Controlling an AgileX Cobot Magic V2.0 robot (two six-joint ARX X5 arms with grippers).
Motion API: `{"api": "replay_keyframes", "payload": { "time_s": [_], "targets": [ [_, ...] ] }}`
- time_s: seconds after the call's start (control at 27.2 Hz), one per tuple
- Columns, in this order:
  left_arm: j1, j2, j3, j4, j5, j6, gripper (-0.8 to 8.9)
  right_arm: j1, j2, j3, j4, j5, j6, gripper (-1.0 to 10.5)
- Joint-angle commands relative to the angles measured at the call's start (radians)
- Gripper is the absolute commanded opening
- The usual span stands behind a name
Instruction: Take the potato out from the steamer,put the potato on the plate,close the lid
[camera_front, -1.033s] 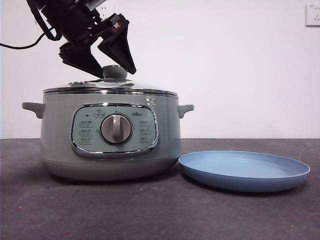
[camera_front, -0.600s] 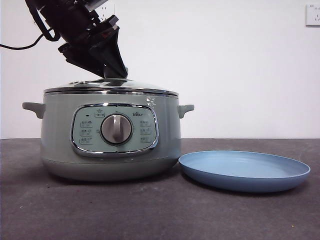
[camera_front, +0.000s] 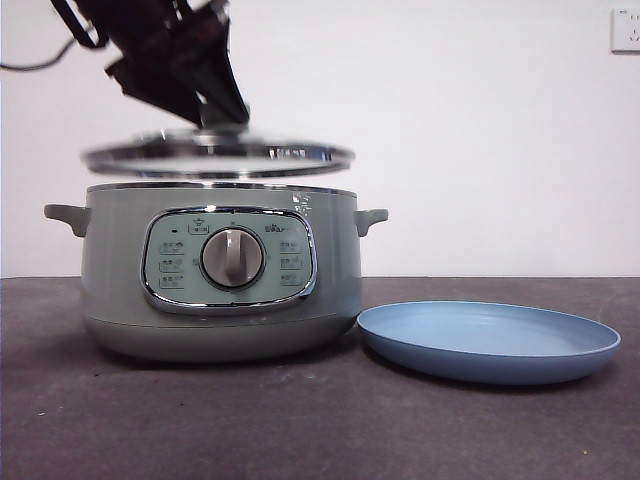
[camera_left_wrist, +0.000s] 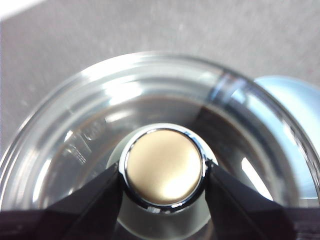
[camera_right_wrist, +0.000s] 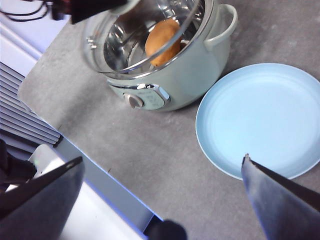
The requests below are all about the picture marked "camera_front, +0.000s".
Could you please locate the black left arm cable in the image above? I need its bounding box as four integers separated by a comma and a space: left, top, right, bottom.
0, 37, 77, 70

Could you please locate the pale green electric steamer pot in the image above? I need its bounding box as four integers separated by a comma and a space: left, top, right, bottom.
43, 182, 390, 363

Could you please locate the glass lid with green knob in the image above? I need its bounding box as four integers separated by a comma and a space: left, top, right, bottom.
81, 105, 355, 180

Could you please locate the blue round plate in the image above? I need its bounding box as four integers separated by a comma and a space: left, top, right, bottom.
356, 299, 624, 386

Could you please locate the white wall socket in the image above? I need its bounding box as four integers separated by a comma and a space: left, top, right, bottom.
610, 8, 640, 54

